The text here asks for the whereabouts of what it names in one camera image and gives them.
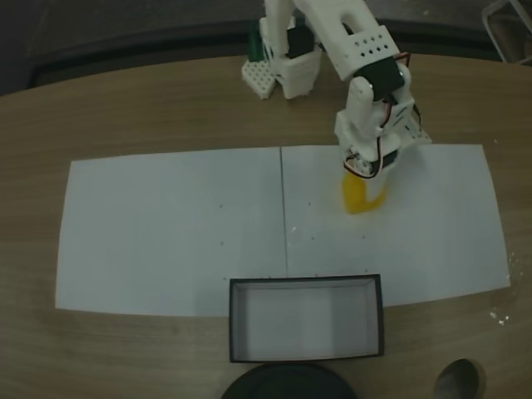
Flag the white paper sheet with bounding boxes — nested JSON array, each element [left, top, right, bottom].
[[54, 146, 289, 319], [280, 143, 513, 309]]

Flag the grey oval object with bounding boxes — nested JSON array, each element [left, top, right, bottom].
[[433, 357, 488, 399]]

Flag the white perforated base plate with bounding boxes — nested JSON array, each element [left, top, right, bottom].
[[241, 57, 279, 101]]

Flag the yellow square block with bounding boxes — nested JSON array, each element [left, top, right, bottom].
[[341, 171, 387, 216]]

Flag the dark box with white inside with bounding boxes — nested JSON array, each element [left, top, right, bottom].
[[228, 272, 387, 364]]

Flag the thin servo cable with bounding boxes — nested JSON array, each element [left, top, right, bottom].
[[347, 94, 401, 176]]

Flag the green table clamp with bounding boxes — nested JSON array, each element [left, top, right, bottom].
[[248, 18, 268, 64]]

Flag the white perforated camera mount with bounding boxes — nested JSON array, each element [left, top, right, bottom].
[[392, 103, 434, 150]]

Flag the black round object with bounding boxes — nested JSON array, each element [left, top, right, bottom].
[[219, 362, 360, 399]]

